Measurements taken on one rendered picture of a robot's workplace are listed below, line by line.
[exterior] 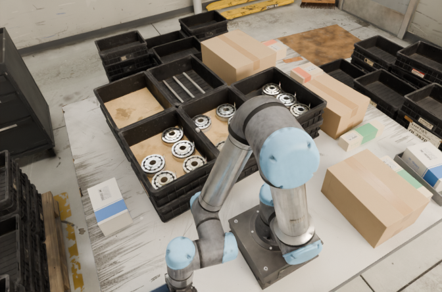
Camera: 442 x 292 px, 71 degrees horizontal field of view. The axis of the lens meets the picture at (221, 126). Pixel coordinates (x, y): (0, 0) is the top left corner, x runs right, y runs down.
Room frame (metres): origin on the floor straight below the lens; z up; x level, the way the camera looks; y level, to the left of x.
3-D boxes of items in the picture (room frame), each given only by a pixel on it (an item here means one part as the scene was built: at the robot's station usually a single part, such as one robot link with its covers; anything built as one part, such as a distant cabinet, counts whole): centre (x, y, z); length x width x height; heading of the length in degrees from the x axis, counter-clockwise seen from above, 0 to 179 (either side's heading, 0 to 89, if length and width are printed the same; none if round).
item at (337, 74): (2.14, -1.06, 0.26); 0.40 x 0.30 x 0.23; 24
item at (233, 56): (1.75, -0.14, 0.80); 0.40 x 0.30 x 0.20; 31
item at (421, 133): (1.32, -1.26, 0.41); 0.31 x 0.02 x 0.16; 24
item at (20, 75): (1.94, 1.66, 0.45); 0.60 x 0.45 x 0.90; 24
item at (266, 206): (0.58, -0.17, 0.97); 0.13 x 0.12 x 0.14; 14
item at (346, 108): (1.27, -0.59, 0.78); 0.30 x 0.22 x 0.16; 32
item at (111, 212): (0.76, 0.50, 0.75); 0.20 x 0.12 x 0.09; 27
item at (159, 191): (0.92, 0.24, 0.92); 0.40 x 0.30 x 0.02; 30
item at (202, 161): (0.86, 0.12, 0.86); 0.10 x 0.10 x 0.01
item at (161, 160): (0.88, 0.30, 0.86); 0.10 x 0.10 x 0.01
